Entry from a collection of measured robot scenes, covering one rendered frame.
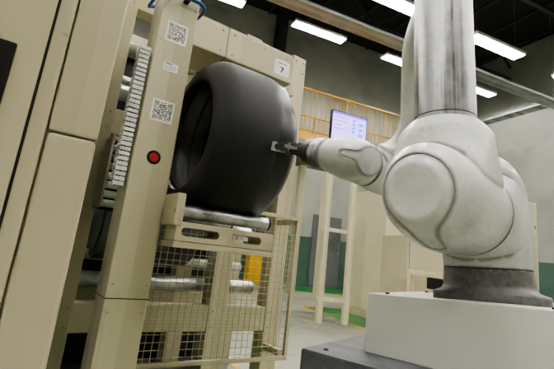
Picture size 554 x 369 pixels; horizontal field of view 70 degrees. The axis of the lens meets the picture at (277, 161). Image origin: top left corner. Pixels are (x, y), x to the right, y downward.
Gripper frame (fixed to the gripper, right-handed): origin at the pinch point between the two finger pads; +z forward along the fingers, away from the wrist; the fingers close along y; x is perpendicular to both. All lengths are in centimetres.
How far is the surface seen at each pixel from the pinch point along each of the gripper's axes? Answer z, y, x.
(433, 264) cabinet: 228, -438, 83
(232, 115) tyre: 6.5, 15.4, -5.8
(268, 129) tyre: 4.4, 2.9, -4.7
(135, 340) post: 8, 27, 67
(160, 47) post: 31, 36, -23
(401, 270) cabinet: 243, -395, 100
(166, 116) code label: 25.5, 30.2, -0.9
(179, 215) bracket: 6.5, 24.3, 27.8
